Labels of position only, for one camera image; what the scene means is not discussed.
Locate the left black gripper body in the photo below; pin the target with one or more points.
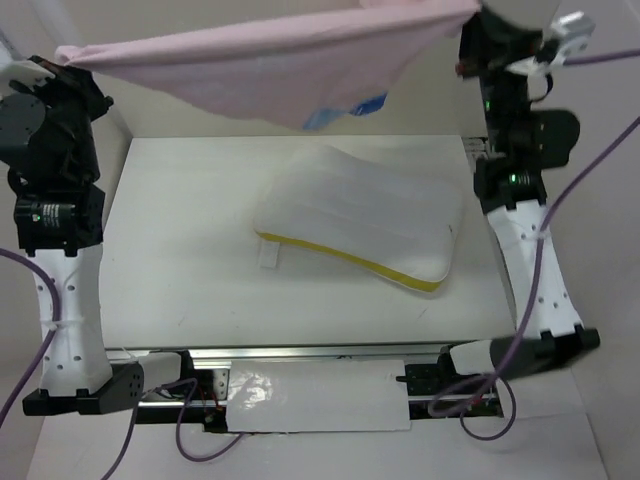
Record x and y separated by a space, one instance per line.
80 104

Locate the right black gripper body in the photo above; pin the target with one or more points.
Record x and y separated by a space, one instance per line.
495 57

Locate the white pillow yellow trim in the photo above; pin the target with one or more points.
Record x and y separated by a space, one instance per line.
401 227

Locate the aluminium side rail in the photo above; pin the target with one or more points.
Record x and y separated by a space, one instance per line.
475 149

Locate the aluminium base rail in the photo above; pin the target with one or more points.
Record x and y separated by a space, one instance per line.
426 372

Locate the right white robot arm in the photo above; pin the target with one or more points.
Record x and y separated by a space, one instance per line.
521 143

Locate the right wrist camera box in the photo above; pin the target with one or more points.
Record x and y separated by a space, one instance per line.
567 35

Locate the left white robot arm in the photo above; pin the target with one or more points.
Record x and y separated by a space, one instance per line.
60 234

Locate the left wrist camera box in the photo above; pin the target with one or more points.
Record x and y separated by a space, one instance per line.
24 72

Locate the pink blue printed pillowcase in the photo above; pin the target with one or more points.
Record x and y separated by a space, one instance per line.
300 72

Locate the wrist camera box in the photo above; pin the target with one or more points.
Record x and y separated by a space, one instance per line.
567 35
24 72

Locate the white cover sheet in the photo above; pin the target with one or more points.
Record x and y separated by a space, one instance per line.
317 396

